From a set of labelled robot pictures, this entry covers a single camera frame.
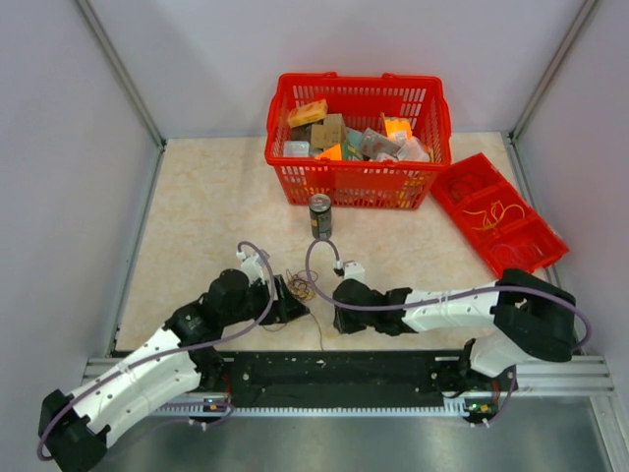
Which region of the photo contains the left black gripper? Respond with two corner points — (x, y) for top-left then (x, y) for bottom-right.
(222, 274), (309, 326)

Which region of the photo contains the wire bundle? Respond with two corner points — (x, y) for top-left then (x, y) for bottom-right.
(259, 268), (325, 351)

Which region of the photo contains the red wire coil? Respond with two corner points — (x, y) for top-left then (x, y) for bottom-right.
(449, 174), (486, 201)

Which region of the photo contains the yellow wire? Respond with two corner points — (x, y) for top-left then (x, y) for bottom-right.
(461, 199), (526, 232)

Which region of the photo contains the pink wire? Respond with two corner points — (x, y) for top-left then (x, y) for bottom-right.
(491, 239), (544, 269)

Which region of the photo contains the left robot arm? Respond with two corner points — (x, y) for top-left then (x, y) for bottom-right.
(38, 269), (310, 471)

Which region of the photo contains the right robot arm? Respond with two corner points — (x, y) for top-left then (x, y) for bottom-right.
(332, 268), (575, 389)

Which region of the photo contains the black drink can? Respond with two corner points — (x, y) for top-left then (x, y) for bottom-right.
(309, 194), (332, 239)

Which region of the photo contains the clear plastic pack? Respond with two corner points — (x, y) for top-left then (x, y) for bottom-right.
(282, 141), (311, 158)

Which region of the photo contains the orange triangular pack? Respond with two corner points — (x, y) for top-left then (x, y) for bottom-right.
(314, 144), (343, 161)

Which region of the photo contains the grey printed packet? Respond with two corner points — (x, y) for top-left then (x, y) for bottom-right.
(359, 128), (401, 159)

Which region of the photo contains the brown cardboard box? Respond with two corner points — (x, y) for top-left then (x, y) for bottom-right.
(310, 113), (347, 150)

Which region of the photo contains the red compartment tray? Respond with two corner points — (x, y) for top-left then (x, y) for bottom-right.
(431, 153), (569, 277)

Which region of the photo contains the orange glowing box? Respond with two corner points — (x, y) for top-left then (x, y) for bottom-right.
(381, 114), (413, 144)

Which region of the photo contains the yellow snack box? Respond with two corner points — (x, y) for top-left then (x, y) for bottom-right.
(287, 99), (328, 128)

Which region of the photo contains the red plastic shopping basket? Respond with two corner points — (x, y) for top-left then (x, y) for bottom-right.
(264, 72), (451, 209)

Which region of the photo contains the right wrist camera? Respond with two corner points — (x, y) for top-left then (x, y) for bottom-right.
(333, 261), (366, 283)

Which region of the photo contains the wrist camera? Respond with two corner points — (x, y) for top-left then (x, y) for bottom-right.
(236, 250), (268, 285)
(333, 261), (366, 283)

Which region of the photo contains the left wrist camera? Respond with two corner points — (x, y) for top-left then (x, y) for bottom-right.
(236, 250), (268, 285)

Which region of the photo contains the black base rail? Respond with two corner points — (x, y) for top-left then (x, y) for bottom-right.
(195, 350), (514, 409)

